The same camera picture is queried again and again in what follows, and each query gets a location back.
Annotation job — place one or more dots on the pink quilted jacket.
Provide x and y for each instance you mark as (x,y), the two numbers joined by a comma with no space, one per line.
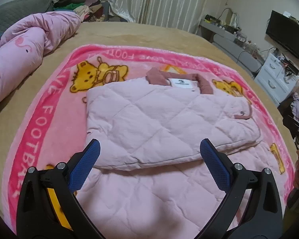
(152,119)

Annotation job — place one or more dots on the pile of folded clothes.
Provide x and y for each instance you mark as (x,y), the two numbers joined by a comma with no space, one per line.
(84,5)

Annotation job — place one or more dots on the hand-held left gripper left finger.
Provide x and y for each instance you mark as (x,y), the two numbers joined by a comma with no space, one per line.
(86,164)

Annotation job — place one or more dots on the grey desk with clutter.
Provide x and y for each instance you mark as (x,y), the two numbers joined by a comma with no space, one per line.
(229,27)

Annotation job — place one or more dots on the white drawer cabinet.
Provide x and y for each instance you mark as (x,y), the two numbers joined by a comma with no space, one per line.
(271,77)

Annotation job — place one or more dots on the dark clothes heap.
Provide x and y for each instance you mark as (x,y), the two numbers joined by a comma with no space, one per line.
(296,104)

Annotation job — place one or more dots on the shiny white curtains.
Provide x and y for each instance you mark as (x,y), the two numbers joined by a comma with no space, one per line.
(169,2)

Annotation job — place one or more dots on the black television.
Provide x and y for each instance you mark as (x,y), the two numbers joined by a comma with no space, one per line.
(286,34)

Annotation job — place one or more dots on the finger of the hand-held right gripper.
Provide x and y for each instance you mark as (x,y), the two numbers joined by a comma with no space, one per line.
(297,130)

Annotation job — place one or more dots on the pink flamingo comforter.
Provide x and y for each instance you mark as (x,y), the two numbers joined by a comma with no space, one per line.
(27,47)

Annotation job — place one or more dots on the grey quilted pillow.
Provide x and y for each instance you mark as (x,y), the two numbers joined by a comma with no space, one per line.
(17,12)

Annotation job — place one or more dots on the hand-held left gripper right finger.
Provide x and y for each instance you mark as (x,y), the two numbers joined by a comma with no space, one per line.
(215,165)

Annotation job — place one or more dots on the pink printed bear blanket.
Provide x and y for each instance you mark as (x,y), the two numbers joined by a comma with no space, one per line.
(52,109)

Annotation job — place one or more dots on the beige bed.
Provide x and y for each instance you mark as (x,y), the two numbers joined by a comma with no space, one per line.
(139,33)

